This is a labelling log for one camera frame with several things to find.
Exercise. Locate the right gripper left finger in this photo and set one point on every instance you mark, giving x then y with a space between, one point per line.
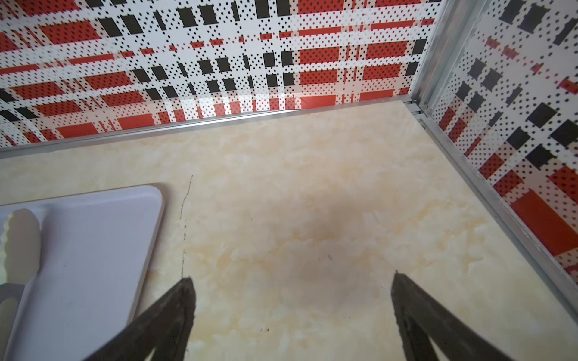
159 333

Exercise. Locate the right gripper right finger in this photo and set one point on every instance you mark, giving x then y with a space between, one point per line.
423 321

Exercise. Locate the metal tongs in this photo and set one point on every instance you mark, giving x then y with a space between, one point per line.
20 261

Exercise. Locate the lavender tray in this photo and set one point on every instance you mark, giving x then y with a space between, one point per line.
96 248

